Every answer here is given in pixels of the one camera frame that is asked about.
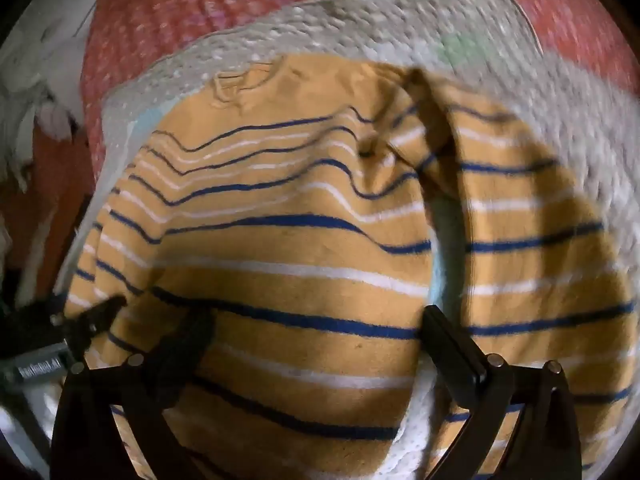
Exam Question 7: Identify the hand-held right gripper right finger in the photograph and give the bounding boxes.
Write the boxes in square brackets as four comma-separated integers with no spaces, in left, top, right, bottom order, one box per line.
[421,304,585,480]

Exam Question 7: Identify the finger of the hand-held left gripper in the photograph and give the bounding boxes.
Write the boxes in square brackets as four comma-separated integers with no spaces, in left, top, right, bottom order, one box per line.
[64,296,128,361]

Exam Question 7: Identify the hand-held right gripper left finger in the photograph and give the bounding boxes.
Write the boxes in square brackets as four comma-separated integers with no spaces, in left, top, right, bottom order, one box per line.
[50,307,220,480]

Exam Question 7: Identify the yellow striped sweater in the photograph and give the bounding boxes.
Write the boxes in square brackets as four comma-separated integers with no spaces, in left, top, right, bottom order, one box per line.
[65,55,638,480]

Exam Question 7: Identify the orange fabric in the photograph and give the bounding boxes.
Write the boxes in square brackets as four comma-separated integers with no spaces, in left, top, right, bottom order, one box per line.
[0,120,98,281]

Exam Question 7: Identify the crumpled white cloth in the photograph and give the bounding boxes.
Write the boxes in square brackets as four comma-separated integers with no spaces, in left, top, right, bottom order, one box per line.
[0,0,98,191]

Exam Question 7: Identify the red speckled bedspread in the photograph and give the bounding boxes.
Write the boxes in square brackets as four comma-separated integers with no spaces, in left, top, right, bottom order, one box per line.
[80,0,640,161]

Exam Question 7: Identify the white quilted patchwork blanket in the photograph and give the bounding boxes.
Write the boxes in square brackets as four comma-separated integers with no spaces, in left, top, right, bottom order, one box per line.
[30,0,640,480]

